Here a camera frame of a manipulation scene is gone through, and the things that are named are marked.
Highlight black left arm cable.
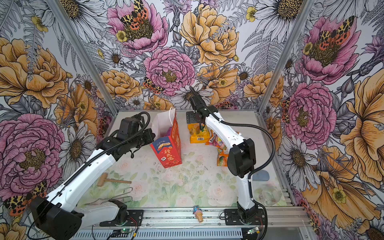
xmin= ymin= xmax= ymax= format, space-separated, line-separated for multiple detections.
xmin=26 ymin=111 xmax=151 ymax=240

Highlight red white paper bag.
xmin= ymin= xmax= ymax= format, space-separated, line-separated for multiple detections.
xmin=151 ymin=109 xmax=182 ymax=169

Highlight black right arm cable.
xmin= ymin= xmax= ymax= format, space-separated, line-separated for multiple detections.
xmin=206 ymin=110 xmax=276 ymax=240

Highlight wooden toy mallet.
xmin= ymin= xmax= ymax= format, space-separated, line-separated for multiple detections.
xmin=97 ymin=173 xmax=132 ymax=187

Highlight green circuit board right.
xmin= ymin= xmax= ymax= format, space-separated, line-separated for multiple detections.
xmin=247 ymin=227 xmax=260 ymax=235

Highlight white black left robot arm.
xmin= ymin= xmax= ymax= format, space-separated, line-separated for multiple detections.
xmin=30 ymin=112 xmax=155 ymax=240

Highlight green circuit board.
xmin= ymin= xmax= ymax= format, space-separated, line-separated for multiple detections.
xmin=111 ymin=228 xmax=136 ymax=238
xmin=247 ymin=227 xmax=260 ymax=235

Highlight aluminium rail frame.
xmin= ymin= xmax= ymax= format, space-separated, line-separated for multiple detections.
xmin=72 ymin=207 xmax=317 ymax=240

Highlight metal wire tongs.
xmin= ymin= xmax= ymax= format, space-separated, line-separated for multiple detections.
xmin=84 ymin=187 xmax=133 ymax=206

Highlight small ice cream toy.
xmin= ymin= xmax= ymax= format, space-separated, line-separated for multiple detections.
xmin=193 ymin=206 xmax=204 ymax=223

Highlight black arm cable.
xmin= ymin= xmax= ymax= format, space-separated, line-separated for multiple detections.
xmin=26 ymin=111 xmax=151 ymax=240
xmin=206 ymin=110 xmax=276 ymax=240

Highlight colourful candy snack bag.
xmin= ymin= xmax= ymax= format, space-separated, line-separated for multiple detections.
xmin=205 ymin=130 xmax=227 ymax=150

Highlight purple snack bag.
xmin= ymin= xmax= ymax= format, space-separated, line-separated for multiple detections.
xmin=165 ymin=127 xmax=172 ymax=136

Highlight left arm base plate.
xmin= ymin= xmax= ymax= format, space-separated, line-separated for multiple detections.
xmin=99 ymin=210 xmax=144 ymax=227

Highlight clear plastic bowl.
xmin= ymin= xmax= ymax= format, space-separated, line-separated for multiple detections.
xmin=254 ymin=184 xmax=283 ymax=207

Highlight yellow snack bag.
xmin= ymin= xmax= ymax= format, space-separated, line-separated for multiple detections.
xmin=188 ymin=123 xmax=210 ymax=144

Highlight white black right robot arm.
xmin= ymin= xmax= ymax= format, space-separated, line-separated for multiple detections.
xmin=190 ymin=87 xmax=263 ymax=224

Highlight green circuit board left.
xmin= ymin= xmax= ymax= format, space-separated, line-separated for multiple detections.
xmin=111 ymin=228 xmax=136 ymax=238

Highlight grey blue oval pad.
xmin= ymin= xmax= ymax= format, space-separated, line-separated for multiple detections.
xmin=252 ymin=170 xmax=270 ymax=182

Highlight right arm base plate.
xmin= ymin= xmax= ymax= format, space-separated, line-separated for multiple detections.
xmin=224 ymin=209 xmax=267 ymax=226

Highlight orange snack bag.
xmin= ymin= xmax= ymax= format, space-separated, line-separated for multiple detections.
xmin=217 ymin=148 xmax=229 ymax=167

